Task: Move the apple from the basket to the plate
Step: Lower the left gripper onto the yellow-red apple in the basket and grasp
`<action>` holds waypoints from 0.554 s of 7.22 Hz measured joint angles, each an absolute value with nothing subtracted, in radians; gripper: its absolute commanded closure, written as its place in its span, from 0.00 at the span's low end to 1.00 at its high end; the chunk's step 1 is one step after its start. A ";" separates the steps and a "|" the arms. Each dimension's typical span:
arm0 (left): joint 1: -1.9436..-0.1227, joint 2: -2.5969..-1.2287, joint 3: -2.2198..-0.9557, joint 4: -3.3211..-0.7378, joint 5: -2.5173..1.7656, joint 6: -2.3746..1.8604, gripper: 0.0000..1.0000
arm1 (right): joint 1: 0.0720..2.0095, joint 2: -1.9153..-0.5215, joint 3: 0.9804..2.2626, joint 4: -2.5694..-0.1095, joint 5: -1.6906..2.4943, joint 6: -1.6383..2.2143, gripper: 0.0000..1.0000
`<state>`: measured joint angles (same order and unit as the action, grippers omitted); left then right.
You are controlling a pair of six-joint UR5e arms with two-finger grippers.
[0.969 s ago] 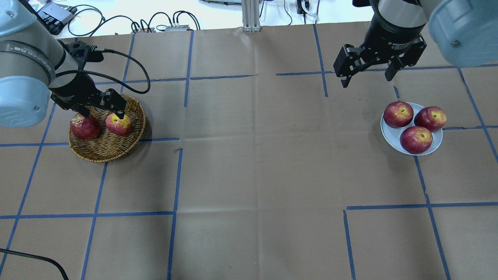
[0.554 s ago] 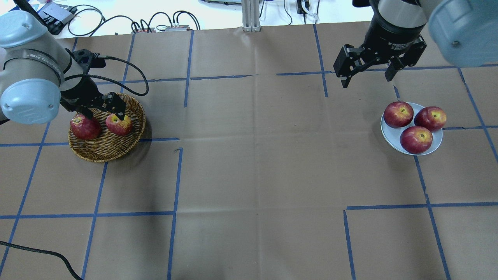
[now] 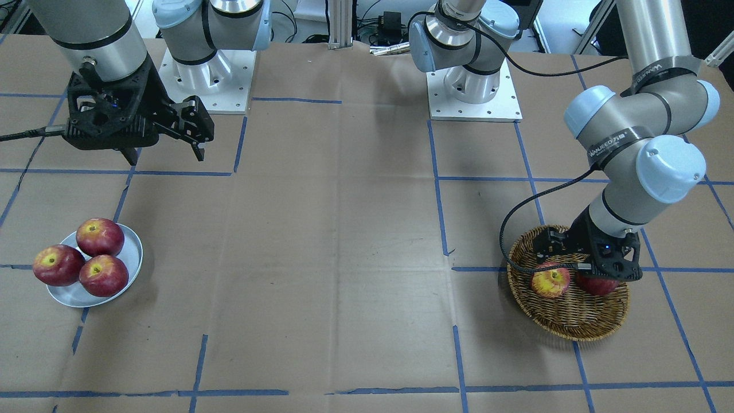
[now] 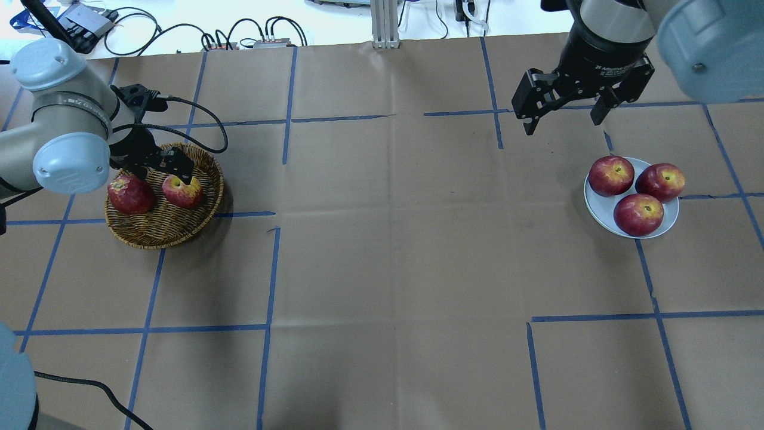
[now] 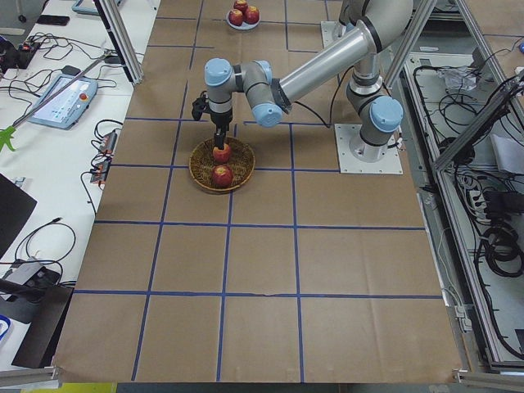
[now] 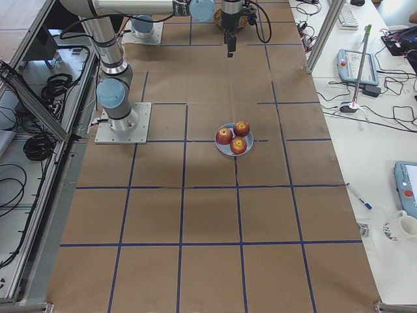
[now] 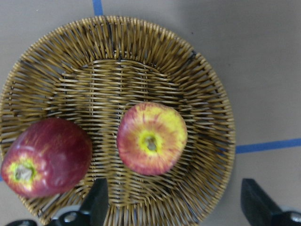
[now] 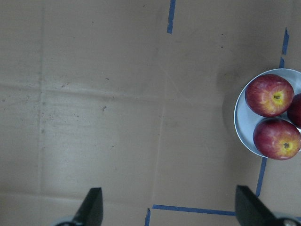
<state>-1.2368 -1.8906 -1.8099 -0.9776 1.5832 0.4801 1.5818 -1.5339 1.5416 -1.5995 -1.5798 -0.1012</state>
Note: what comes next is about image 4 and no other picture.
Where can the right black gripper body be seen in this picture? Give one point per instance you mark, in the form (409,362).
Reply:
(603,55)

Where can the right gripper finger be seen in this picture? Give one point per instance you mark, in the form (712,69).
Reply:
(530,123)
(606,101)

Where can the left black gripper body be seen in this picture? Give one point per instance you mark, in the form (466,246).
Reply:
(132,145)

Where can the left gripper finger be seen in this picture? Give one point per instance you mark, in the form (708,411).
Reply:
(140,173)
(190,186)

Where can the yellow-red apple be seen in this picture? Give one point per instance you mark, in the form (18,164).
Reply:
(184,195)

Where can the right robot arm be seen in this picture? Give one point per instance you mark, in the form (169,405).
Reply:
(713,49)

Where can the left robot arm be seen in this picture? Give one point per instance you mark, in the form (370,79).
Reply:
(80,127)

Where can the dark red basket apple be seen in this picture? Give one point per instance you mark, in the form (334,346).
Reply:
(130,195)

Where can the woven wicker basket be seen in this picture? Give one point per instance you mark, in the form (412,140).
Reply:
(166,225)

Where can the plate apple near centre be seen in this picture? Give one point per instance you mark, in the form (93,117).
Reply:
(611,176)

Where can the plate apple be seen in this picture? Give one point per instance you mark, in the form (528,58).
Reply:
(663,181)
(611,176)
(638,214)

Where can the plate apple far side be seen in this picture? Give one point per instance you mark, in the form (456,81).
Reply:
(663,181)

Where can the light blue plate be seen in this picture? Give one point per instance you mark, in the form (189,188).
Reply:
(602,208)

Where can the plate apple front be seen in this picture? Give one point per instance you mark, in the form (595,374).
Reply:
(638,214)

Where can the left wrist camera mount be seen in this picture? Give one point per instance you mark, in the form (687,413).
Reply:
(140,100)

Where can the aluminium frame post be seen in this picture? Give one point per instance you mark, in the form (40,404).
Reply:
(384,16)

